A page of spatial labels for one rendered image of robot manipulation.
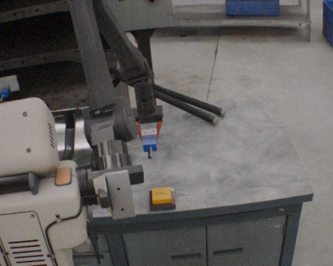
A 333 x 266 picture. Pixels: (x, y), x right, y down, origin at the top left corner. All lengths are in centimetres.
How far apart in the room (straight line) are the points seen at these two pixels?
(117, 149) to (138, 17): 124
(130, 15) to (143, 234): 101
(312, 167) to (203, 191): 158
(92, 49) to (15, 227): 44
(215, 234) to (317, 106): 228
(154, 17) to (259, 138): 75
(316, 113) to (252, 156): 199
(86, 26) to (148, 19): 110
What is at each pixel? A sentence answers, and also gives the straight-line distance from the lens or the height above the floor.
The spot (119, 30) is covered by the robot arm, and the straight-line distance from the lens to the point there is 132.
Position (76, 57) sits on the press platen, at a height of 102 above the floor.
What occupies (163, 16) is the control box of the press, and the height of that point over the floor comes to 113.
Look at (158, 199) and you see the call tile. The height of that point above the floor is 84.
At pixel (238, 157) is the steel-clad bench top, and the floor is 80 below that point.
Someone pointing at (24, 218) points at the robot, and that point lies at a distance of 93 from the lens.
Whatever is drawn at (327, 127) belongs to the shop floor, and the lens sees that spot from 349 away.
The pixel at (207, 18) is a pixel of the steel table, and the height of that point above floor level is 25.
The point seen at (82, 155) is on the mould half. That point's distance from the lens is 165.
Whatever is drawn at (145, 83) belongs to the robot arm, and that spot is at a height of 115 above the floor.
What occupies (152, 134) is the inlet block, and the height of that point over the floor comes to 96.
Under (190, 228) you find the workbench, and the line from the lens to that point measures 163.
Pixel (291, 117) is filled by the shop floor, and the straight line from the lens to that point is 357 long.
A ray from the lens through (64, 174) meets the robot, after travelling 96.
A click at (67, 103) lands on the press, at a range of 225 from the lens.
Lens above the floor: 177
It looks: 31 degrees down
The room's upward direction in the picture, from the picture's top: 6 degrees counter-clockwise
